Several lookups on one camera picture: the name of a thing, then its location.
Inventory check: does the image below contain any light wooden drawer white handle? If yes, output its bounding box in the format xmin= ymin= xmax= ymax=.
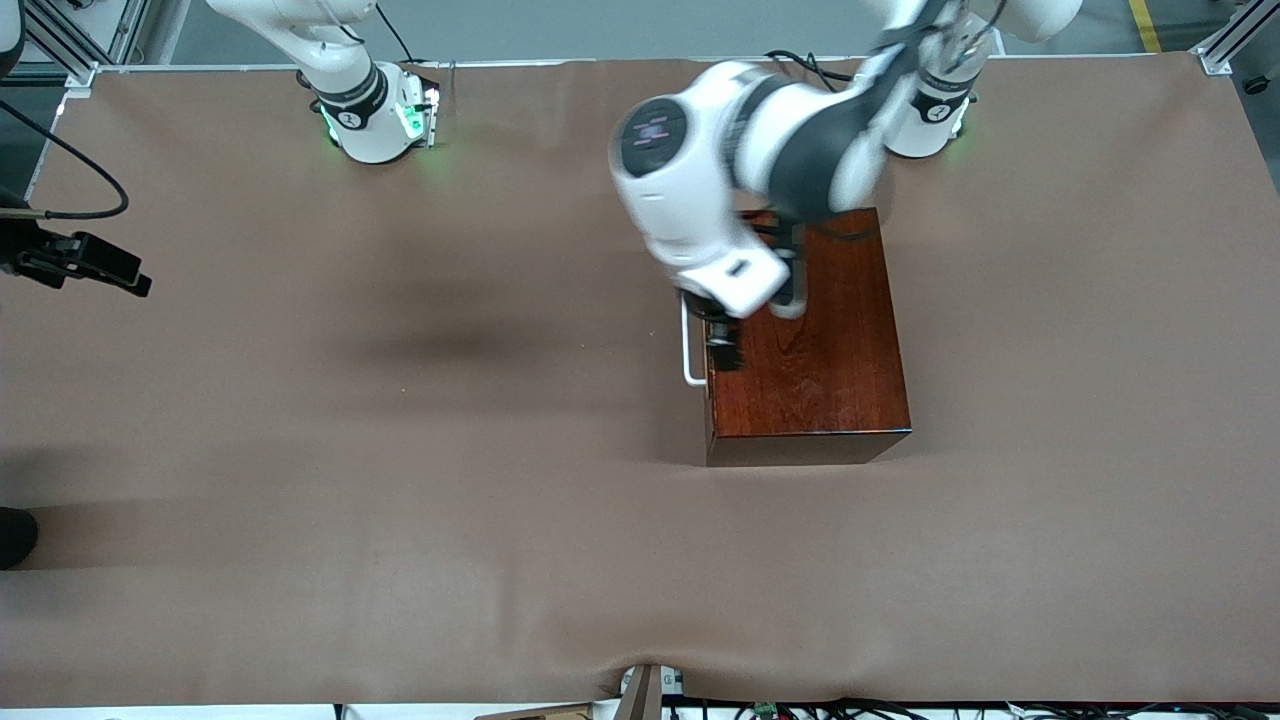
xmin=680 ymin=290 xmax=715 ymax=401

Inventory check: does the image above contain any dark wooden cabinet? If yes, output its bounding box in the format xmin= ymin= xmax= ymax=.
xmin=703 ymin=207 xmax=913 ymax=468

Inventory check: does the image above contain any black rounded object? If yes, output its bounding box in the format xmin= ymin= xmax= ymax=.
xmin=0 ymin=506 xmax=40 ymax=571

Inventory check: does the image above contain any brown table cover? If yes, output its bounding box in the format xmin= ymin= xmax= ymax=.
xmin=0 ymin=52 xmax=1280 ymax=707

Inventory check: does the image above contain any black left arm base cable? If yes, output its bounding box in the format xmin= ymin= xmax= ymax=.
xmin=765 ymin=48 xmax=853 ymax=89

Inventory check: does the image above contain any black arm base cable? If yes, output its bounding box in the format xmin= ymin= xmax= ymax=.
xmin=374 ymin=0 xmax=423 ymax=67
xmin=765 ymin=48 xmax=853 ymax=89

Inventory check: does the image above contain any aluminium frame profile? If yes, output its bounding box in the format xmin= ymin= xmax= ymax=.
xmin=1190 ymin=0 xmax=1280 ymax=77
xmin=20 ymin=0 xmax=151 ymax=101

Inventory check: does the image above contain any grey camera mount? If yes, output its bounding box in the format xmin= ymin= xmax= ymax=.
xmin=615 ymin=663 xmax=691 ymax=720

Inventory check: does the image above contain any black right arm base cable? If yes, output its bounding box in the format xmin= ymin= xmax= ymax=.
xmin=374 ymin=0 xmax=423 ymax=67

